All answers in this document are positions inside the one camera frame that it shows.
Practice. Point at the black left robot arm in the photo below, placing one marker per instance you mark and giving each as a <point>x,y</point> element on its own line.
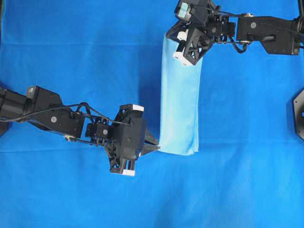
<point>44,109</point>

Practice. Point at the blue table cloth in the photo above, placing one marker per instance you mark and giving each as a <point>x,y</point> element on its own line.
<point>248,172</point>

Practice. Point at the light blue towel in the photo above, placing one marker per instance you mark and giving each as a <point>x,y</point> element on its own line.
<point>179,107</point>

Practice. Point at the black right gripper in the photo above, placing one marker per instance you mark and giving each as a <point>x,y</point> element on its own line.
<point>193,43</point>

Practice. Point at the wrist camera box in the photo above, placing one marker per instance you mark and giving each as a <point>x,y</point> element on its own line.
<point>130,138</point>
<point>195,11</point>

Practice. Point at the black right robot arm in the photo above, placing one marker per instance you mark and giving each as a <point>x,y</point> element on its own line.
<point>277,36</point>

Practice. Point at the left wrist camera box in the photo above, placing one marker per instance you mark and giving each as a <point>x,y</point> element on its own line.
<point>130,138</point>

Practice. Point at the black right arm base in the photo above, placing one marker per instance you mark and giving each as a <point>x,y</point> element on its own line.
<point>298,112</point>

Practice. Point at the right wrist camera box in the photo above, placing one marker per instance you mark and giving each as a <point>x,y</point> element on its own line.
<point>195,11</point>

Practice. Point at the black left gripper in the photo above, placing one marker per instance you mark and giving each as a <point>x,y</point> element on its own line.
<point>120,165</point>

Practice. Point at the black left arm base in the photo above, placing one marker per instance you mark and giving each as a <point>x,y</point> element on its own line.
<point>4,127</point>

